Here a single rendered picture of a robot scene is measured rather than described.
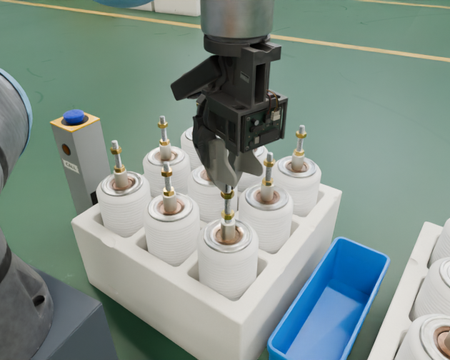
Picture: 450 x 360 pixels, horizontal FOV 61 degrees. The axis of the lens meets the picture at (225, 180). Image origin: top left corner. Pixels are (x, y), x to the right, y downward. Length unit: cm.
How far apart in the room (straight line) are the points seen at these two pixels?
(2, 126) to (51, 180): 82
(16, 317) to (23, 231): 68
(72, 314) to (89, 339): 4
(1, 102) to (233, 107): 24
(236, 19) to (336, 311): 62
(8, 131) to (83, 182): 42
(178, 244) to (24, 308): 29
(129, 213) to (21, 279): 30
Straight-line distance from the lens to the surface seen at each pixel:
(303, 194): 74
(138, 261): 67
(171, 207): 64
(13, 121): 47
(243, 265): 58
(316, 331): 80
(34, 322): 44
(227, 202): 54
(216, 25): 40
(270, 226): 65
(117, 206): 69
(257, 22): 40
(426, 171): 134
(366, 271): 84
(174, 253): 65
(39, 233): 107
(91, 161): 85
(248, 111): 40
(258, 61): 39
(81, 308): 47
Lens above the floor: 66
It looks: 35 degrees down
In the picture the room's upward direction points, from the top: straight up
